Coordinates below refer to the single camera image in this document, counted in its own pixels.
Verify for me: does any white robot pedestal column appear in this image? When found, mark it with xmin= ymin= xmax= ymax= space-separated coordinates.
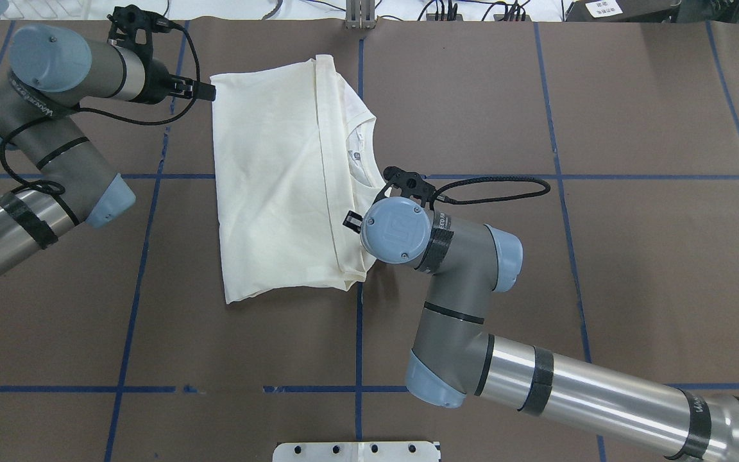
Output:
xmin=272 ymin=440 xmax=442 ymax=461

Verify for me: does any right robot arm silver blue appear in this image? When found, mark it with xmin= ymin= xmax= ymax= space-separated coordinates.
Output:
xmin=343 ymin=196 xmax=739 ymax=461

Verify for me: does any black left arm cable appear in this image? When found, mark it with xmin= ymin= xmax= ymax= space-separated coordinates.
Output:
xmin=0 ymin=19 xmax=202 ymax=196

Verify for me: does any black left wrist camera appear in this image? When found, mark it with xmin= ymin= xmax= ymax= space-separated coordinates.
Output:
xmin=106 ymin=4 xmax=175 ymax=53

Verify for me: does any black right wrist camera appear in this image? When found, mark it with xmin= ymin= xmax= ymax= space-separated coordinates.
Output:
xmin=377 ymin=166 xmax=437 ymax=210

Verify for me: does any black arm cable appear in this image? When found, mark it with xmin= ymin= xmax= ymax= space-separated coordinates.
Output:
xmin=434 ymin=176 xmax=551 ymax=206
xmin=0 ymin=19 xmax=202 ymax=196

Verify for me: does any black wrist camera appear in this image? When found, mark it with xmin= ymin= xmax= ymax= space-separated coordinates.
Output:
xmin=106 ymin=4 xmax=175 ymax=53
xmin=377 ymin=166 xmax=437 ymax=210

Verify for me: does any white long-sleeve cat shirt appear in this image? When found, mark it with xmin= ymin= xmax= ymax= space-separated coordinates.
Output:
xmin=211 ymin=55 xmax=385 ymax=304

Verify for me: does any aluminium frame post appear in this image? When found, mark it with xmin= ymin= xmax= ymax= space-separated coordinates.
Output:
xmin=345 ymin=0 xmax=378 ymax=30

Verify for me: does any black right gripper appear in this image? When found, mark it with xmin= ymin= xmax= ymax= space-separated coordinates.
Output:
xmin=343 ymin=204 xmax=380 ymax=234

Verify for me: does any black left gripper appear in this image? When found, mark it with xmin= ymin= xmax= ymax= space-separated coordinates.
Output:
xmin=146 ymin=59 xmax=216 ymax=105

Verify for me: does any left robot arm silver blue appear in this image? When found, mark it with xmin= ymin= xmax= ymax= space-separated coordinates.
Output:
xmin=0 ymin=19 xmax=216 ymax=276

